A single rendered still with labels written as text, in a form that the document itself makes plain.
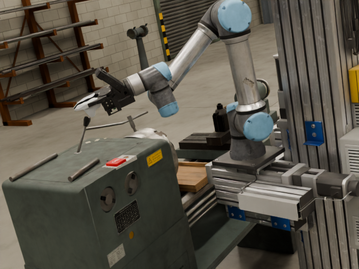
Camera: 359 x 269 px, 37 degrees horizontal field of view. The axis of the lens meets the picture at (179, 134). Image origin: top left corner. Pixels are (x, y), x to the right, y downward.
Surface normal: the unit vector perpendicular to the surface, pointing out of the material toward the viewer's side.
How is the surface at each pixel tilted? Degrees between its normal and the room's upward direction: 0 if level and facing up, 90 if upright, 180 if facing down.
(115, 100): 101
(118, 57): 90
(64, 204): 90
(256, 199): 90
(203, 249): 0
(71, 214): 90
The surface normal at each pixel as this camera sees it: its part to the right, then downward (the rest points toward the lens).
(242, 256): -0.18, -0.94
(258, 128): 0.26, 0.36
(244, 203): -0.67, 0.33
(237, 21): 0.20, 0.11
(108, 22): 0.81, 0.01
